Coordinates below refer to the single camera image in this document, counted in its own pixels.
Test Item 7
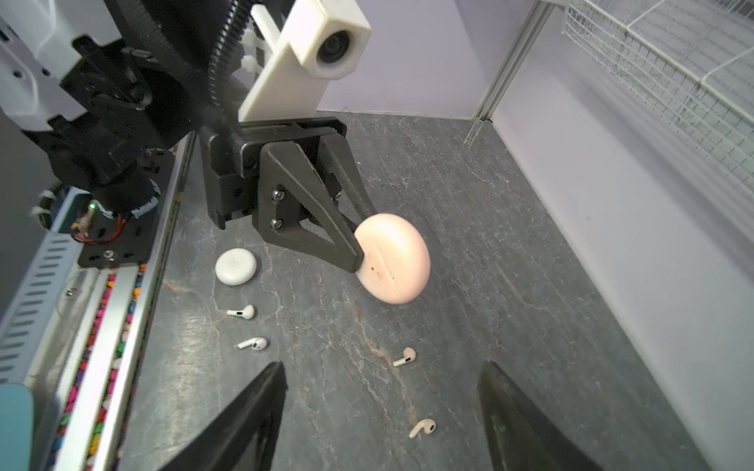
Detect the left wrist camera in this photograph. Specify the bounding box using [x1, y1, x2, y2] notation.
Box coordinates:
[238, 1, 372, 123]

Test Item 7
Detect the long white wire basket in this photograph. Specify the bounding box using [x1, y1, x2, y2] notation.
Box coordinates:
[563, 0, 753, 197]

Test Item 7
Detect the pink earbud charging case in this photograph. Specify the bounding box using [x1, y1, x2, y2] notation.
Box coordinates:
[355, 213, 431, 305]

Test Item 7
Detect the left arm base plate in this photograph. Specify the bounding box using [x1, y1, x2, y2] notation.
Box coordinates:
[70, 146, 178, 270]

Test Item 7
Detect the white vented cable duct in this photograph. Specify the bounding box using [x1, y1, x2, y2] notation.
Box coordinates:
[1, 188, 88, 384]

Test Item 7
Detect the pink earbud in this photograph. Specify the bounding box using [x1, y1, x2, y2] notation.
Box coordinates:
[393, 347, 417, 367]
[408, 418, 437, 439]

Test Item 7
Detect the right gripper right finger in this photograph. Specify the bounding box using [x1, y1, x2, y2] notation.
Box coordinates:
[477, 361, 601, 470]

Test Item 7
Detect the white earbud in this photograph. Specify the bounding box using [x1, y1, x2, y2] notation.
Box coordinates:
[226, 304, 256, 320]
[237, 337, 268, 351]

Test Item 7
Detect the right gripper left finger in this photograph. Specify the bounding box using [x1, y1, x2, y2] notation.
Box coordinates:
[162, 362, 288, 470]

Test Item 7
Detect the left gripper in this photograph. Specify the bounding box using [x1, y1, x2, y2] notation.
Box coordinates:
[199, 117, 377, 273]

